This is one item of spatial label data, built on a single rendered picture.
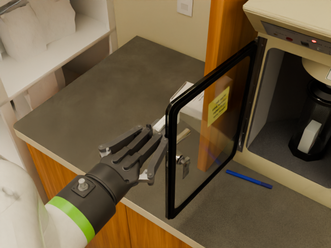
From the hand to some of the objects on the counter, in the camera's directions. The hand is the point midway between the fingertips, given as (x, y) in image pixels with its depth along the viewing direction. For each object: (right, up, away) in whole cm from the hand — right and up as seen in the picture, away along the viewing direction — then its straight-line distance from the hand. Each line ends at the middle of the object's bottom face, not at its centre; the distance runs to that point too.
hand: (165, 123), depth 76 cm
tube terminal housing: (+41, -10, +42) cm, 59 cm away
